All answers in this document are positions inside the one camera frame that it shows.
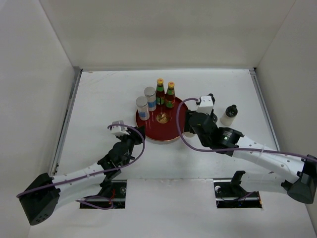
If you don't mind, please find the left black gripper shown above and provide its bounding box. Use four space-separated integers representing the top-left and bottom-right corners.
116 125 144 154

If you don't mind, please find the silver-lid salt jar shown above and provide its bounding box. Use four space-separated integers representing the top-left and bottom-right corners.
144 87 157 112
136 96 150 121

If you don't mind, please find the green-label sauce bottle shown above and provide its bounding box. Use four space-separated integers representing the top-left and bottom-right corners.
165 82 176 108
156 78 165 105

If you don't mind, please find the clear grinder jar black top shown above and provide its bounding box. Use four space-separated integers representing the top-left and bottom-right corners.
211 113 218 123

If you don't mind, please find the grinder jar chrome top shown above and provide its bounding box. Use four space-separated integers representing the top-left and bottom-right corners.
184 132 195 138

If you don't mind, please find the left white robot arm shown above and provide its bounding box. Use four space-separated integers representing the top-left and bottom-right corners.
17 123 146 226

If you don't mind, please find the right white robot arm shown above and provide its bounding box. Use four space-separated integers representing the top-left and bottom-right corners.
184 111 317 204

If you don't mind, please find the white bottle black cap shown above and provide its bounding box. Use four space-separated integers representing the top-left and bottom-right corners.
220 105 238 126

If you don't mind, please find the back brown spice jar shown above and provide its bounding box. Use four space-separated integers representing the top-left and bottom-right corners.
209 93 215 104

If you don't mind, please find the round red tray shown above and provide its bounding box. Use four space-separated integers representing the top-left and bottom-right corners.
135 97 182 141

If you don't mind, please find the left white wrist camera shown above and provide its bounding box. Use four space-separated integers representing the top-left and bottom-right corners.
109 120 129 136

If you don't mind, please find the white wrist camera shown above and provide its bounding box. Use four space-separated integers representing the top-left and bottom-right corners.
109 120 129 136
196 95 214 115

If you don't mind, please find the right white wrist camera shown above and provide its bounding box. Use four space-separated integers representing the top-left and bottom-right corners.
196 95 214 115

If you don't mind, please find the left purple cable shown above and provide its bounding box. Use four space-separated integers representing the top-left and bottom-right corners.
16 123 146 211

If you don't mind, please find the purple cable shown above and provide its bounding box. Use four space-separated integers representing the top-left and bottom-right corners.
177 98 317 201
16 123 146 211

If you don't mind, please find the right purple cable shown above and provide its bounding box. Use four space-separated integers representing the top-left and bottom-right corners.
177 98 317 201

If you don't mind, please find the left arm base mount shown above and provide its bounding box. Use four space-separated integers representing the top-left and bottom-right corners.
78 176 127 210

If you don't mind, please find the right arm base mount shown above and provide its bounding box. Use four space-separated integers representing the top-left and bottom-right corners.
213 171 262 209

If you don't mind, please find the right aluminium frame rail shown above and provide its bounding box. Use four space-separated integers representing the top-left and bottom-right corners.
249 68 280 151

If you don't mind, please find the aluminium frame rail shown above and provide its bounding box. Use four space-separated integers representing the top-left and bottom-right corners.
48 66 82 176
249 68 280 151

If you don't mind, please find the left aluminium frame rail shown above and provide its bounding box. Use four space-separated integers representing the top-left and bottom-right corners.
48 66 82 176

